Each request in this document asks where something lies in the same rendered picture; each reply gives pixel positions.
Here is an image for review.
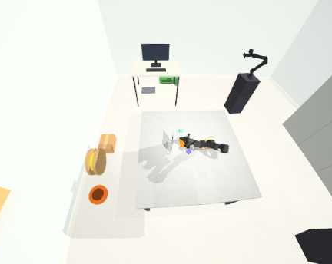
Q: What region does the orange flat square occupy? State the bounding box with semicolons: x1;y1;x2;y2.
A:
179;139;185;147

